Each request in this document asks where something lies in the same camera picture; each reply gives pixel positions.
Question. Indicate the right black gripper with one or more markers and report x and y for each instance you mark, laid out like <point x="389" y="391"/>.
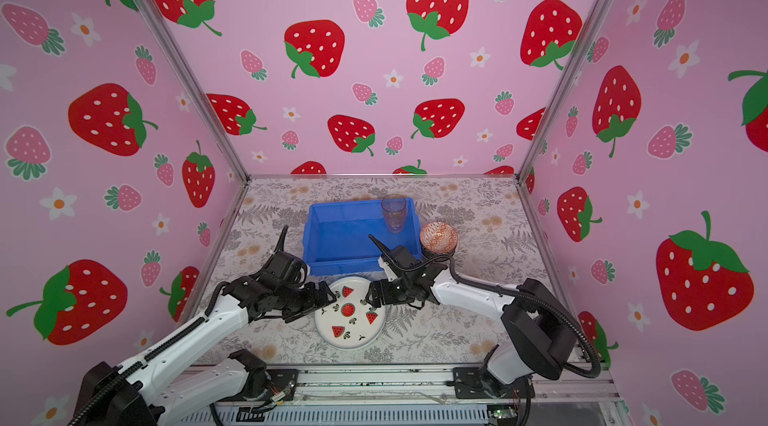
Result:
<point x="381" y="297"/>

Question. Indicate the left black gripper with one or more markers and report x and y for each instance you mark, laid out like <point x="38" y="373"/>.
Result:
<point x="314" y="298"/>

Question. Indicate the white strawberry pattern plate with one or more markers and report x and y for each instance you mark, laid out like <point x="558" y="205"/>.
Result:
<point x="350" y="322"/>

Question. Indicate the pink clear glass cup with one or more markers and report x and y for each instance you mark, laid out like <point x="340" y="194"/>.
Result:
<point x="394" y="210"/>

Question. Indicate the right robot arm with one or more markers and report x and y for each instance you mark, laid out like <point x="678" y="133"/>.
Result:
<point x="541" y="333"/>

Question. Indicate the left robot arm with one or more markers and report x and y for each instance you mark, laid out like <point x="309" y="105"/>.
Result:
<point x="147" y="389"/>

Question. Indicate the blue plastic bin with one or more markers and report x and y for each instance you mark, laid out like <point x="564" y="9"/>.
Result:
<point x="336" y="236"/>

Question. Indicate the orange patterned bowl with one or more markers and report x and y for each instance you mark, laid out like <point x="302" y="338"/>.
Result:
<point x="438" y="238"/>

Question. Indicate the aluminium front rail frame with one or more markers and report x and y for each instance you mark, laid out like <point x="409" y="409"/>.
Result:
<point x="407" y="394"/>

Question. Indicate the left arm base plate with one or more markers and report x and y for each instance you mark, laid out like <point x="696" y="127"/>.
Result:
<point x="263" y="386"/>

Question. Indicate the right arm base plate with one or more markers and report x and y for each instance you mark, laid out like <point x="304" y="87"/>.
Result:
<point x="476" y="383"/>

